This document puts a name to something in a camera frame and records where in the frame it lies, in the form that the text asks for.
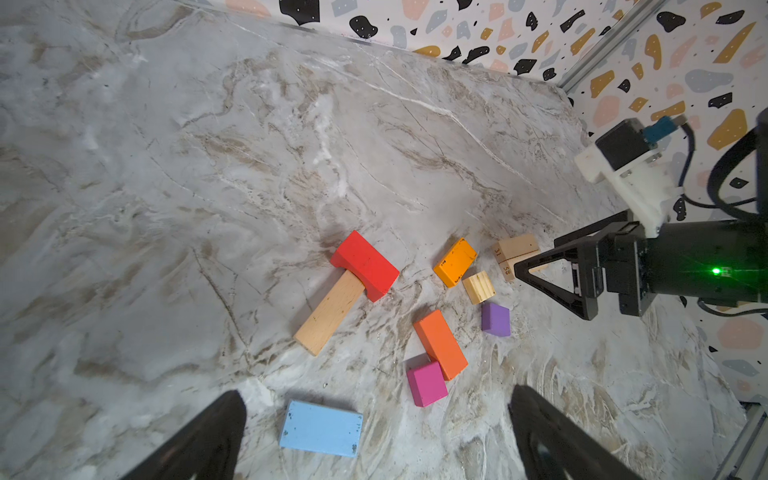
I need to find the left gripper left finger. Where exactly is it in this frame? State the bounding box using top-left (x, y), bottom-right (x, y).
top-left (124, 390), bottom-right (247, 479)

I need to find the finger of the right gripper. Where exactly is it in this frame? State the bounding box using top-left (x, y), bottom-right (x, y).
top-left (514, 235), bottom-right (603, 321)
top-left (554, 210), bottom-right (635, 248)

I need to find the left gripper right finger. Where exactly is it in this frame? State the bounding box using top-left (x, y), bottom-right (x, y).
top-left (508, 385), bottom-right (639, 479)

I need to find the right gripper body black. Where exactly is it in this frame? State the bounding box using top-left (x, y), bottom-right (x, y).
top-left (599, 220), bottom-right (767, 317)

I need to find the light blue wood block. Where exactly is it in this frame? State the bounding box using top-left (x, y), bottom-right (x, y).
top-left (279, 400), bottom-right (364, 458)

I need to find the orange-red wood block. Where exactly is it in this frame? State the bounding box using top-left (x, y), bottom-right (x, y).
top-left (414, 310), bottom-right (468, 381)

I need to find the yellow-orange wood block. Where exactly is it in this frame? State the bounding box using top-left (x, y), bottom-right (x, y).
top-left (433, 238), bottom-right (478, 288)

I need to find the long natural wood block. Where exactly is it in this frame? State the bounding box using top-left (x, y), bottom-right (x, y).
top-left (294, 270), bottom-right (365, 356)

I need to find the red wood block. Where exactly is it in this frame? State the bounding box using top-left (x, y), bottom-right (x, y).
top-left (330, 231), bottom-right (400, 302)

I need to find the purple wood cube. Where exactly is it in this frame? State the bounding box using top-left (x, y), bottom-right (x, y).
top-left (481, 302), bottom-right (511, 337)

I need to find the small natural wood cube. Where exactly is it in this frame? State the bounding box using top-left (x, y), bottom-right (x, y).
top-left (462, 271), bottom-right (496, 305)

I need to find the magenta wood cube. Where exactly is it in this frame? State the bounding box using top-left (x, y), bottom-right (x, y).
top-left (407, 361), bottom-right (448, 407)

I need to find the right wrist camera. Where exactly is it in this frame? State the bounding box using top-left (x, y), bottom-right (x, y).
top-left (575, 115), bottom-right (687, 238)

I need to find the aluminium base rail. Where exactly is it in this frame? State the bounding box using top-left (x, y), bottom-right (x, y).
top-left (714, 404), bottom-right (768, 480)

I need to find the right frame aluminium post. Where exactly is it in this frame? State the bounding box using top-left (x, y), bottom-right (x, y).
top-left (558, 0), bottom-right (667, 93)

